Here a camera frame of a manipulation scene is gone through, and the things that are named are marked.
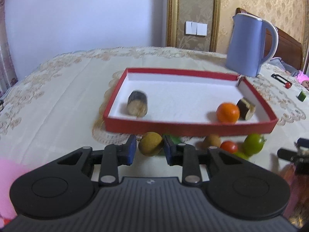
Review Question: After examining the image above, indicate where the blue electric kettle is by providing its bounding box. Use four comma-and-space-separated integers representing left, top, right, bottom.
226, 13, 279, 77

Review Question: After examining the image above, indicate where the yellow-brown longan fruit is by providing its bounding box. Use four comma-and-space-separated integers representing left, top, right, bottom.
202, 134, 222, 149

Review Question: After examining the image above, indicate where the brown longan fruit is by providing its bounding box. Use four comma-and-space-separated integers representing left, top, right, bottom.
138, 132, 163, 156

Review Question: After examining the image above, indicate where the large green tomato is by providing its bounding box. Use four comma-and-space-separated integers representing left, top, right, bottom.
243, 134, 266, 156

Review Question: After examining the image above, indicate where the black rectangular frame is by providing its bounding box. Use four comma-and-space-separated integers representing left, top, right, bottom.
271, 74, 291, 84

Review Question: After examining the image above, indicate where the red shallow cardboard tray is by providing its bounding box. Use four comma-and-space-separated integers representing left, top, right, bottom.
103, 68, 278, 137

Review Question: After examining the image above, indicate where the small red cherry tomato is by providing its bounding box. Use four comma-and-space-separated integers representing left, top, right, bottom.
285, 82, 292, 89

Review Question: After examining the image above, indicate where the green cucumber piece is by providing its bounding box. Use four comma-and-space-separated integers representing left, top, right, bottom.
297, 91, 306, 102

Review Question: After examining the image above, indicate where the pink patterned curtain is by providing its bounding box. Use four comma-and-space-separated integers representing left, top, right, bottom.
0, 0, 18, 96

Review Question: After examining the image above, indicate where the white wall switch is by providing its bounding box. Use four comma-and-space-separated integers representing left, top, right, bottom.
185, 21, 207, 37

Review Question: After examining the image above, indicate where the orange tangerine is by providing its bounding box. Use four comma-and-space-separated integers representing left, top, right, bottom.
216, 102, 240, 124

